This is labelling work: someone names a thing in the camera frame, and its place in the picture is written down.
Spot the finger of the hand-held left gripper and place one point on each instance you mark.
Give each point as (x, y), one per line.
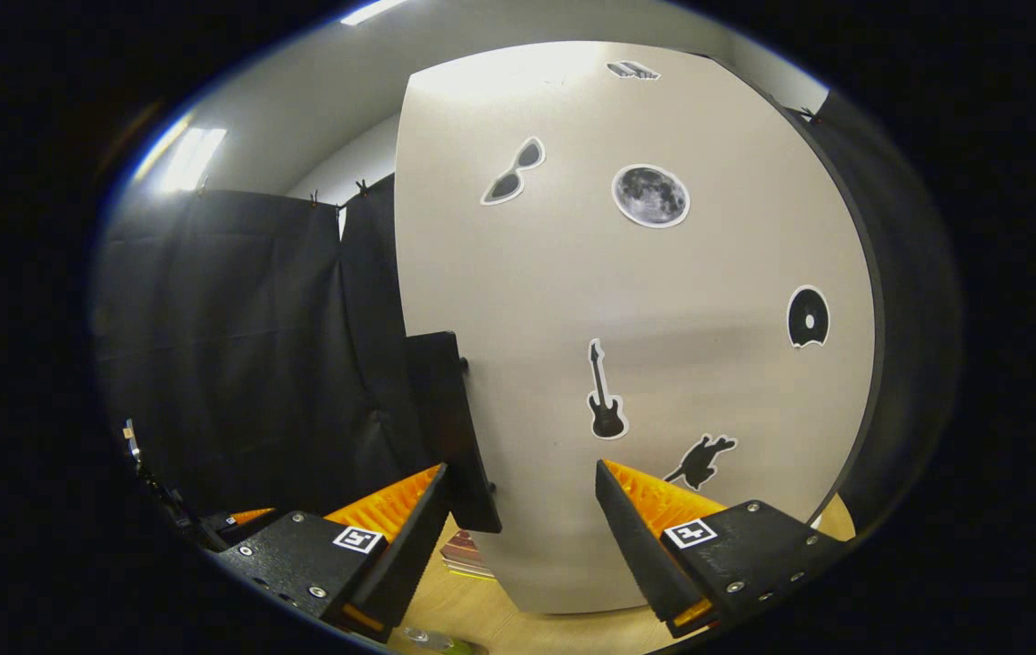
(240, 520)

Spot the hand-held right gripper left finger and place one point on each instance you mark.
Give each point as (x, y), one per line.
(404, 564)

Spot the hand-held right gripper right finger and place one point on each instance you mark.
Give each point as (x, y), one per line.
(640, 555)

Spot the green label bottle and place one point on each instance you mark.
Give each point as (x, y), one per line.
(445, 644)

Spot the beige cabinet door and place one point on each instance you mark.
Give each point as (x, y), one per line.
(663, 300)

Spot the grey cabinet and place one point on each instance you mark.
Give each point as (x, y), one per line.
(879, 309)

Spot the stack of thin books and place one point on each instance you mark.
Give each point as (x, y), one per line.
(463, 550)

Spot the black backdrop cloth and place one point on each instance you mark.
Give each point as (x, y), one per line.
(236, 346)

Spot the small ceiling light panel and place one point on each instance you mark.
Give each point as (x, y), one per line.
(193, 159)

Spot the large ceiling light panel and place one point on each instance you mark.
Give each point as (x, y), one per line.
(372, 11)

